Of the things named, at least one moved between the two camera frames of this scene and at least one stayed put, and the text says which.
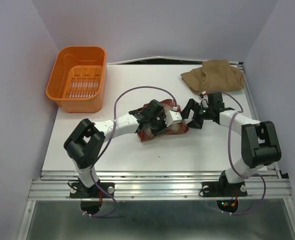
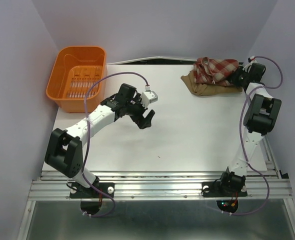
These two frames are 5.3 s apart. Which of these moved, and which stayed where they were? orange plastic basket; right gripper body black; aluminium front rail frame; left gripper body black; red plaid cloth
Moved: right gripper body black; left gripper body black; red plaid cloth
Stayed: aluminium front rail frame; orange plastic basket
